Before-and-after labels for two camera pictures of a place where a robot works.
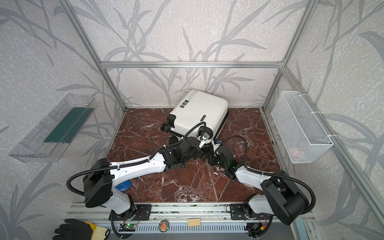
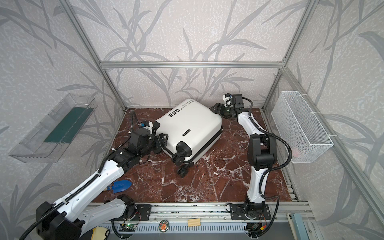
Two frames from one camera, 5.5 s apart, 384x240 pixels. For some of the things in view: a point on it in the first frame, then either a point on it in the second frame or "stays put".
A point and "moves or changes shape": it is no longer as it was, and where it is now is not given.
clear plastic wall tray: x=47 y=139 stays put
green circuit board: x=127 y=227 stays put
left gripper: x=199 y=138 to x=156 y=139
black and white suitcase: x=200 y=114 moves or changes shape
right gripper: x=212 y=156 to x=221 y=109
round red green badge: x=163 y=225 stays put
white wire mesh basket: x=304 y=138 stays put
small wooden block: x=194 y=222 stays put
